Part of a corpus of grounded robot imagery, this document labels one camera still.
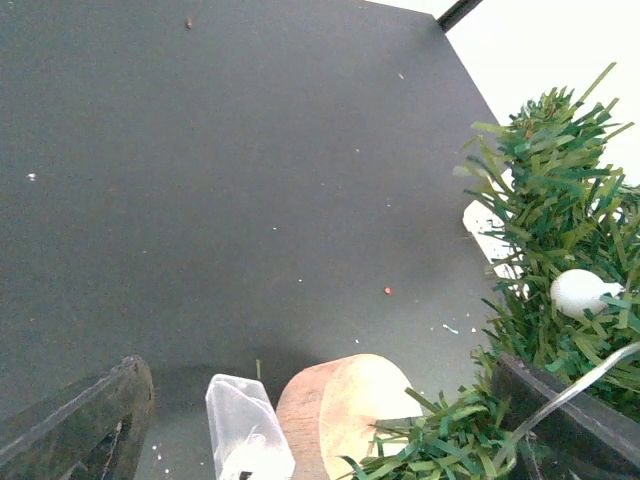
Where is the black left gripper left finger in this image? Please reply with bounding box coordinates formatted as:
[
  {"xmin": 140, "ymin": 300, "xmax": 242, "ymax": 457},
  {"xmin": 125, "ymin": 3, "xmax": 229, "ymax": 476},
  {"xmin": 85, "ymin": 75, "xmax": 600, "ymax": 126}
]
[{"xmin": 1, "ymin": 356, "xmax": 154, "ymax": 479}]

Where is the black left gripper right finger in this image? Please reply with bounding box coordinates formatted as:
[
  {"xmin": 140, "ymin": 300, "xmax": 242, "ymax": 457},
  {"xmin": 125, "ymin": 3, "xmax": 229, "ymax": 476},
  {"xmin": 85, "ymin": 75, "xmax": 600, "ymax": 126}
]
[{"xmin": 491, "ymin": 354, "xmax": 639, "ymax": 479}]

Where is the fairy light string with battery box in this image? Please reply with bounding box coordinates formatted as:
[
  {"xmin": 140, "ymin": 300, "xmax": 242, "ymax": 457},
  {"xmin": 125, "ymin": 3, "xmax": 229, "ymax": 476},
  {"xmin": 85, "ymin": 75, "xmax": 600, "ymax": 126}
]
[{"xmin": 204, "ymin": 268, "xmax": 640, "ymax": 480}]

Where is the small green christmas tree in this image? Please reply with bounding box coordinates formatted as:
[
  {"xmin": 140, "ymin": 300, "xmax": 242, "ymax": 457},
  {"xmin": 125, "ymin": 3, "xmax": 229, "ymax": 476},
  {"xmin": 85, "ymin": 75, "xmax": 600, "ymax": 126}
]
[{"xmin": 350, "ymin": 88, "xmax": 639, "ymax": 479}]

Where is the brown tree base pot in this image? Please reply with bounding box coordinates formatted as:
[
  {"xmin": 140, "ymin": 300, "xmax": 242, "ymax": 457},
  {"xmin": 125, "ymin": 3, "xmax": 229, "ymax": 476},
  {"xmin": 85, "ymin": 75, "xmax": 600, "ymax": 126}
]
[{"xmin": 276, "ymin": 354, "xmax": 422, "ymax": 480}]

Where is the black corner frame post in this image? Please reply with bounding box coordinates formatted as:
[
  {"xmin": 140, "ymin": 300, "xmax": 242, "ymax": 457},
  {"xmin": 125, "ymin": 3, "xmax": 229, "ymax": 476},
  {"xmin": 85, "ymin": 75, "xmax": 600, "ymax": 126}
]
[{"xmin": 437, "ymin": 0, "xmax": 482, "ymax": 33}]

